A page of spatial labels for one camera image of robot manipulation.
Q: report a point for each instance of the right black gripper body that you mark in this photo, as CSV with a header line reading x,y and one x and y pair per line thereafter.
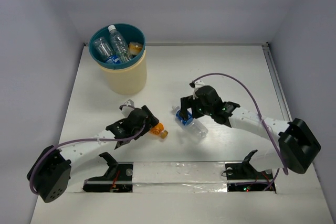
x,y
201,110

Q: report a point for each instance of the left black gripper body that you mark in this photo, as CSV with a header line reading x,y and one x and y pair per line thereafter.
x,y
151,116

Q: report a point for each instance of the small orange patterned bottle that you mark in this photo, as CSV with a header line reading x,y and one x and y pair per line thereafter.
x,y
159,130

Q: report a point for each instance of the clear bottle blue label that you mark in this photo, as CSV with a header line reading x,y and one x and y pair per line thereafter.
x,y
193,126
106,52

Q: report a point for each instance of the orange bottle dark blue label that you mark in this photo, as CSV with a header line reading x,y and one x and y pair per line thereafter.
x,y
134,48

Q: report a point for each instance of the clear unlabelled plastic bottle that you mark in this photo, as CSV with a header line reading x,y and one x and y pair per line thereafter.
x,y
119,44

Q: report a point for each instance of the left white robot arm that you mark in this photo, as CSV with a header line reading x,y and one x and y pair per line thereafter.
x,y
50,175

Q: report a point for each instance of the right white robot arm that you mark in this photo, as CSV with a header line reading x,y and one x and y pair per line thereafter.
x,y
294,145

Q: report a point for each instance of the cream bin with teal liner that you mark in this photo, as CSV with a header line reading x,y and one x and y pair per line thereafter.
x,y
124,78

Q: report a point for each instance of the silver taped base bar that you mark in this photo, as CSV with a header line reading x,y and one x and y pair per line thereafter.
x,y
180,177

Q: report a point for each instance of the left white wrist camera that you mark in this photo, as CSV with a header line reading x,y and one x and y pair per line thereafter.
x,y
127,108

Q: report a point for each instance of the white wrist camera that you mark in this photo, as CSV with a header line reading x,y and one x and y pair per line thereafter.
x,y
195,86
127,108

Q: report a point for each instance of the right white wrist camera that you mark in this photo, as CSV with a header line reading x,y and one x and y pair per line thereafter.
x,y
195,86

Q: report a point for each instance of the aluminium rail on right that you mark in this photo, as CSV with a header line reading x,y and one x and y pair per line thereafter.
x,y
276,83

